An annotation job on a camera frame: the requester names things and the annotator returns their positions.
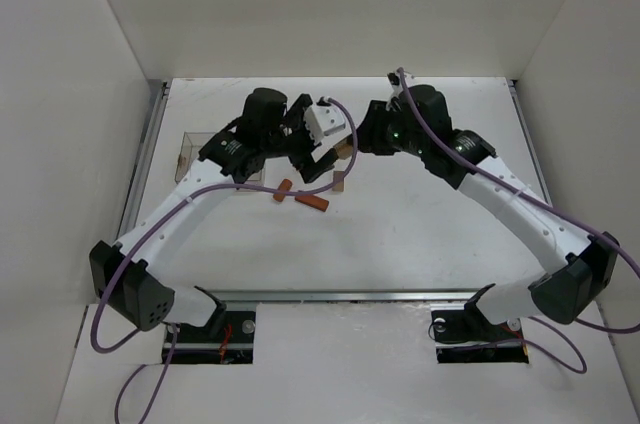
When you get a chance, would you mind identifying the red-brown wooden cylinder block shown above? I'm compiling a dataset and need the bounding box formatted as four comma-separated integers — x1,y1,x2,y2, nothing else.
273,179,293,203

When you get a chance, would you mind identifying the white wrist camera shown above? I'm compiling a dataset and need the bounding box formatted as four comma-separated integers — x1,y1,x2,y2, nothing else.
303,103,346,145
387,69,414,99

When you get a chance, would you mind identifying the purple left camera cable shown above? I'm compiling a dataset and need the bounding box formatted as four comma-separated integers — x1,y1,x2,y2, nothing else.
89,96,359,420

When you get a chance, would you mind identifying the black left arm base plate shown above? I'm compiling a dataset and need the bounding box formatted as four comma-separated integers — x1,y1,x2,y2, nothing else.
162,308,257,364

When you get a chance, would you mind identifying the purple camera cable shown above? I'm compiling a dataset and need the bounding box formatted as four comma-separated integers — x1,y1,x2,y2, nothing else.
397,67,640,375
89,96,359,420

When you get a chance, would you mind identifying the red-brown long rectangular block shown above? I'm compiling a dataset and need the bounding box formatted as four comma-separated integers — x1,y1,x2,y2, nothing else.
294,194,329,212

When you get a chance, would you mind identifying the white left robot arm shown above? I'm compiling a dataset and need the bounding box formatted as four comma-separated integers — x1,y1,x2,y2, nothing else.
89,88,346,333

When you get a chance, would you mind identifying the light wood rectangular block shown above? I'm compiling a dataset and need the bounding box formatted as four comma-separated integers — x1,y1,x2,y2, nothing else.
332,171,345,193

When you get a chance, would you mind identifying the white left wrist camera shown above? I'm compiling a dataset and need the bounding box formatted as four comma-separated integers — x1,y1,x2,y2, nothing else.
303,103,346,145

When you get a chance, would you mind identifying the dark striped wood block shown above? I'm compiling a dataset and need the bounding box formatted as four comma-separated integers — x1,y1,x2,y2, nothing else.
333,140,353,160

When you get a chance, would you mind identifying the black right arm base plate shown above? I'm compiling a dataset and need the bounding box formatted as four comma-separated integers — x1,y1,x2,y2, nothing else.
428,308,529,364

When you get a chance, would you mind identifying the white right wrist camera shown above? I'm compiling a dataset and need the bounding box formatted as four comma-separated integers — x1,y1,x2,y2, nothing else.
387,69,414,99

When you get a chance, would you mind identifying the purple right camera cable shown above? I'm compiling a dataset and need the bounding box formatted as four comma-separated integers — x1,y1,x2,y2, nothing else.
397,67,640,375

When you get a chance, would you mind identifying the clear plastic box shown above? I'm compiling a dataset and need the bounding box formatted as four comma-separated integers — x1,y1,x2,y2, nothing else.
171,131,267,198

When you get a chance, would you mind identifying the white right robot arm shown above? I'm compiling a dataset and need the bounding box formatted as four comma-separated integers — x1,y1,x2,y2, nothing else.
357,85,617,325

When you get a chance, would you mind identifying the aluminium table edge rail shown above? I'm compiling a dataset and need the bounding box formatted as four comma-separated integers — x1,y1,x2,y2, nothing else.
115,80,171,238

